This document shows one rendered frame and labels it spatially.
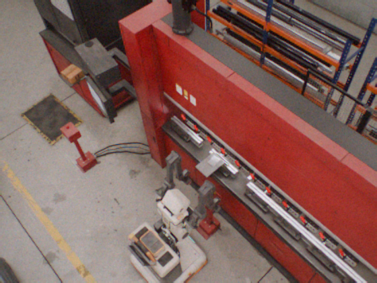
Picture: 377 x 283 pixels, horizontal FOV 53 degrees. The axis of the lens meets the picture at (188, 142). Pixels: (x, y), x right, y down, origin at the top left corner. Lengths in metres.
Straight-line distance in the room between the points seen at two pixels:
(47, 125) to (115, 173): 1.43
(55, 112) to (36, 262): 2.36
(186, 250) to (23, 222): 2.19
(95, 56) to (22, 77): 3.30
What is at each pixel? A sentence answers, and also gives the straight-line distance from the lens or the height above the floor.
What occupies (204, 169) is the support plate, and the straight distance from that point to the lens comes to 4.03.
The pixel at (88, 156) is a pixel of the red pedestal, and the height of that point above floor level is 0.12.
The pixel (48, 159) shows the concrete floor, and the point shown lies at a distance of 5.78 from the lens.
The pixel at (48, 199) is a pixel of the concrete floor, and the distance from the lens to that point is 5.43.
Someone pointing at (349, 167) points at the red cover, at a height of 2.30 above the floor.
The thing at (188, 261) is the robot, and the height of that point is 0.28.
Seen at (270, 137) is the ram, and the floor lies 1.99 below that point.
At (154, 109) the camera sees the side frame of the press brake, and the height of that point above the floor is 1.22.
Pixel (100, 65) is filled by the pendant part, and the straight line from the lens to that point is 3.83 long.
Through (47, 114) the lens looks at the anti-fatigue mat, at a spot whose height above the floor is 0.01.
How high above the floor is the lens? 4.45
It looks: 55 degrees down
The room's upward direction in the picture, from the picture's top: 5 degrees counter-clockwise
